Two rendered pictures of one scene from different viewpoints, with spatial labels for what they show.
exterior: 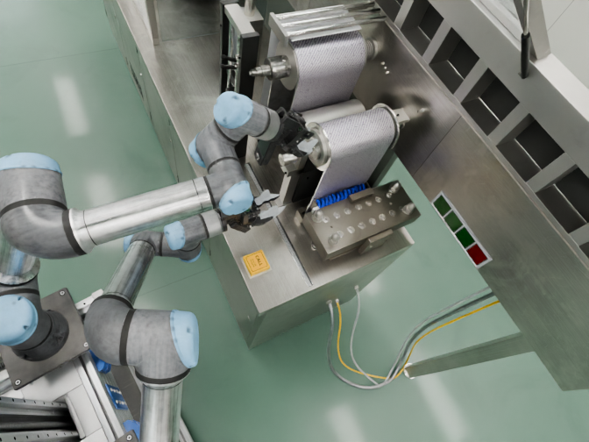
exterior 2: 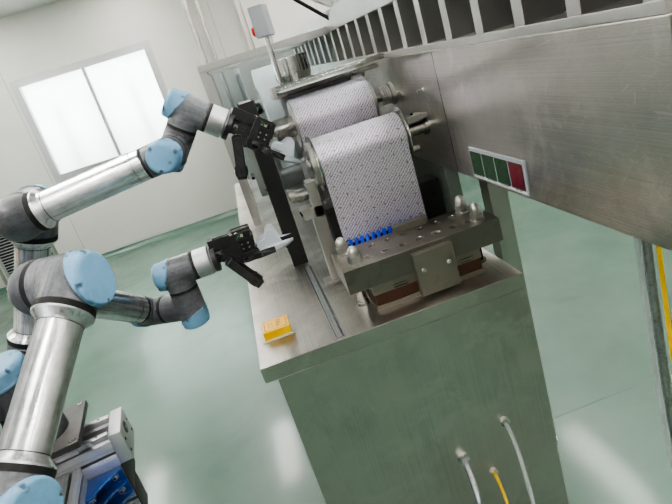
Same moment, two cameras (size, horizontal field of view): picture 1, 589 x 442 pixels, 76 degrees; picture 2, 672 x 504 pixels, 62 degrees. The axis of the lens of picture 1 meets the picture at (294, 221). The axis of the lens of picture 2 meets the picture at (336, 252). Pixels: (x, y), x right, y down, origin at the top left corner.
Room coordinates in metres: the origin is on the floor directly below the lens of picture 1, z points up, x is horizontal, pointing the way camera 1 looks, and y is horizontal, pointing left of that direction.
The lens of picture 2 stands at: (-0.39, -0.94, 1.51)
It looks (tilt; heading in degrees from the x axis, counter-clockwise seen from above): 19 degrees down; 41
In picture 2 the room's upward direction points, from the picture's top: 18 degrees counter-clockwise
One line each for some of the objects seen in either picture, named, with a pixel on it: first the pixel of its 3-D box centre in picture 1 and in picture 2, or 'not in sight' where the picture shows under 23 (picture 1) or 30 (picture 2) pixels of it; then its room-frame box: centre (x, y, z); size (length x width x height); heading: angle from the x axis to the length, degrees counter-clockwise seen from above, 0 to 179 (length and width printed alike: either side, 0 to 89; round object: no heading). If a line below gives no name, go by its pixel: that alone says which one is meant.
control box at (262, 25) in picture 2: not in sight; (259, 22); (1.16, 0.40, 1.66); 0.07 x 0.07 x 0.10; 25
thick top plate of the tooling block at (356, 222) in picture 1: (362, 217); (414, 247); (0.75, -0.22, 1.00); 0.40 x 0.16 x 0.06; 136
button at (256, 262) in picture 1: (256, 262); (276, 327); (0.48, 0.07, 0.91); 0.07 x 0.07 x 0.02; 46
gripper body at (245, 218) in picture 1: (237, 213); (233, 248); (0.52, 0.17, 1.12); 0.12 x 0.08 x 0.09; 136
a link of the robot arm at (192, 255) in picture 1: (182, 245); (185, 306); (0.40, 0.29, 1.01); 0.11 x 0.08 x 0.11; 109
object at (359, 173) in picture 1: (345, 179); (379, 207); (0.81, -0.11, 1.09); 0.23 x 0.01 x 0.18; 136
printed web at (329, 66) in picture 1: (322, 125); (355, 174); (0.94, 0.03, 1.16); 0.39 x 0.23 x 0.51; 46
